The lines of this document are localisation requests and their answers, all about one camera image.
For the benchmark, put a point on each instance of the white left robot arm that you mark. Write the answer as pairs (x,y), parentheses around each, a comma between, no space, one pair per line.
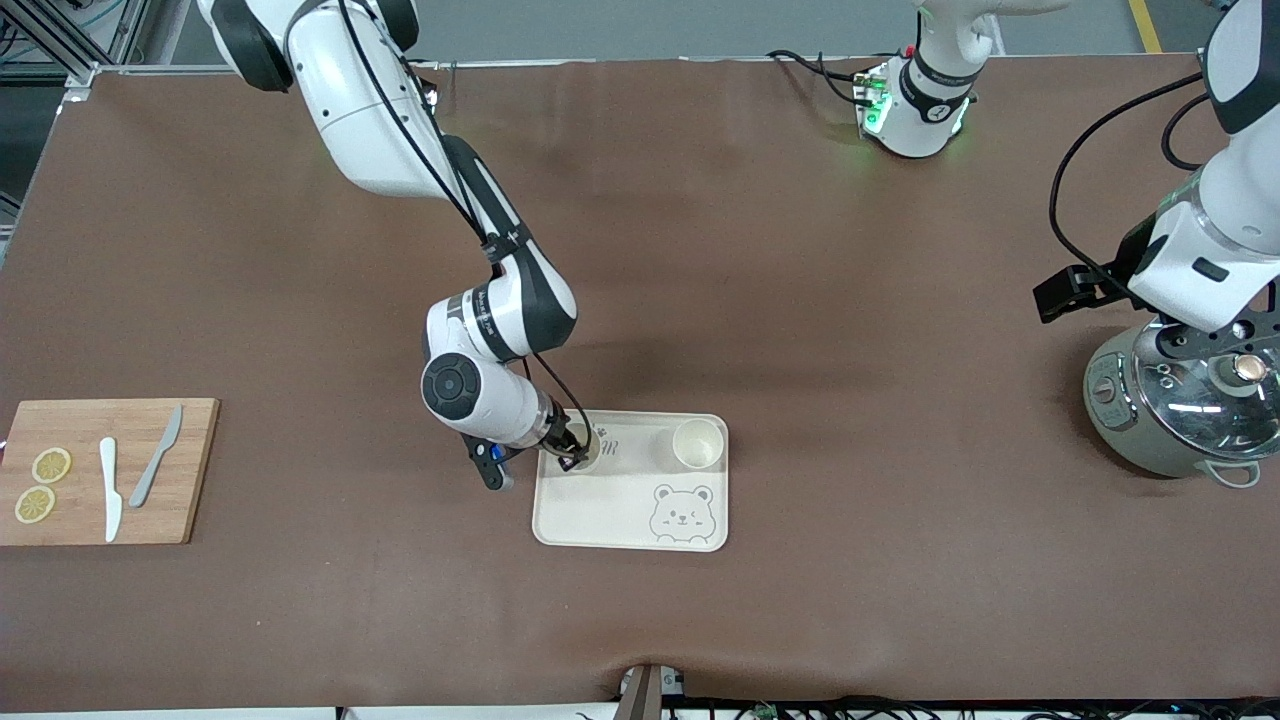
(925,125)

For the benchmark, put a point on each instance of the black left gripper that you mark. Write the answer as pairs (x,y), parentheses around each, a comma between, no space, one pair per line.
(1108,281)

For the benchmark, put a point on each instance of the white plastic knife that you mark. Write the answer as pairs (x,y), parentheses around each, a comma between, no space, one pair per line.
(110,490)

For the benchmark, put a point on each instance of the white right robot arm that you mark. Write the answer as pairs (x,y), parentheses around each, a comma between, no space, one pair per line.
(350,100)

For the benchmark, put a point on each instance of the table edge bracket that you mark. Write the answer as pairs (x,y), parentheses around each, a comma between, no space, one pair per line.
(645,695)

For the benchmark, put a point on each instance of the yellow lemon slice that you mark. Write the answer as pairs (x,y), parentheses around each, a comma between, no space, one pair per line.
(35,505)
(51,465)

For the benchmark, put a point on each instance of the wooden cutting board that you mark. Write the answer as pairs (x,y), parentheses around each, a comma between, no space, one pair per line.
(190,470)

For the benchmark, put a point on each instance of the glass pot lid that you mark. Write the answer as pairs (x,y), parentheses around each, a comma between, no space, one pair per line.
(1190,400)

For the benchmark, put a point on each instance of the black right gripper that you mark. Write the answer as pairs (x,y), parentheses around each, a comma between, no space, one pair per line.
(563,440)

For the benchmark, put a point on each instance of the cream bear print tray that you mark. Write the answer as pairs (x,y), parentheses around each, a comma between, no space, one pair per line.
(620,510)

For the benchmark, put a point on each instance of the grey plastic knife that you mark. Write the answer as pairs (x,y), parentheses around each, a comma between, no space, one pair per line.
(152,465)

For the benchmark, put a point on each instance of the white IKEA cup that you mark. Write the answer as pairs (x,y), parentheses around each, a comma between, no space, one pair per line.
(592,450)
(698,445)

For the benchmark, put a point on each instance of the brown table cover sheet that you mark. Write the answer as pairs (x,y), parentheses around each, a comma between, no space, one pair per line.
(800,300)

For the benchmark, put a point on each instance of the grey-green electric pot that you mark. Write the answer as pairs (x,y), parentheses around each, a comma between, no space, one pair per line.
(1120,425)

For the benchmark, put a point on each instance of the aluminium frame profile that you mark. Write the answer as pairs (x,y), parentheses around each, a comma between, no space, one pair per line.
(70,45)

